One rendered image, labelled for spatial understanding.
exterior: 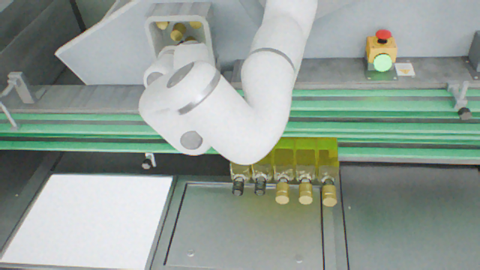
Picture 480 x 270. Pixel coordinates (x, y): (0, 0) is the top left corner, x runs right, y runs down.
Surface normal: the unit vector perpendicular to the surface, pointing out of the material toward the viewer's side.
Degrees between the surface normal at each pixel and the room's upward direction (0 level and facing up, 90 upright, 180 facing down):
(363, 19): 0
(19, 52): 90
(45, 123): 90
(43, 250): 90
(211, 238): 90
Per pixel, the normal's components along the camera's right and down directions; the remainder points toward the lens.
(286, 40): 0.43, -0.57
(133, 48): -0.11, 0.68
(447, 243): -0.09, -0.74
